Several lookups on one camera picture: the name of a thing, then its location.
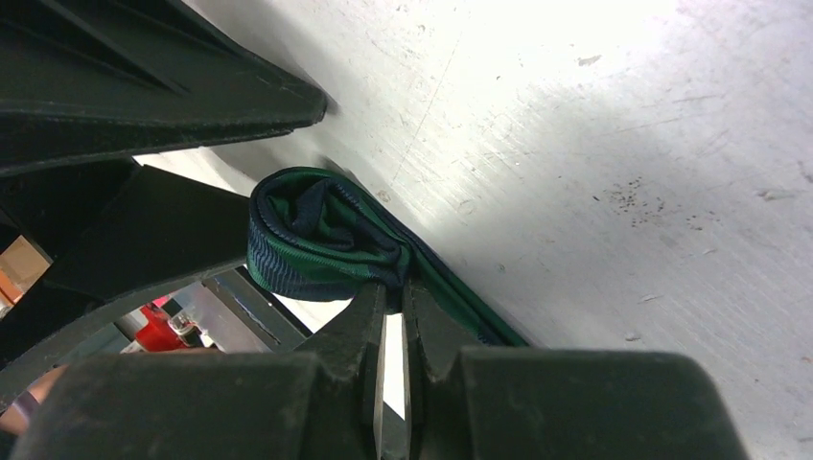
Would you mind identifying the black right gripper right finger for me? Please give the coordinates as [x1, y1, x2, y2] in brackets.
[402, 282, 747, 459]

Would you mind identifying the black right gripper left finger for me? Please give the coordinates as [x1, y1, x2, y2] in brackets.
[12, 284, 386, 459]

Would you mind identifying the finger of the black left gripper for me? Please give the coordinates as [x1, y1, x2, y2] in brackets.
[1, 1, 328, 176]
[1, 160, 248, 406]

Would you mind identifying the green navy striped tie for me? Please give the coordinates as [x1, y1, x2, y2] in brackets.
[246, 167, 527, 347]

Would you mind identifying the aluminium black mounting rail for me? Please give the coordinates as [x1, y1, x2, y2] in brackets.
[114, 266, 315, 354]

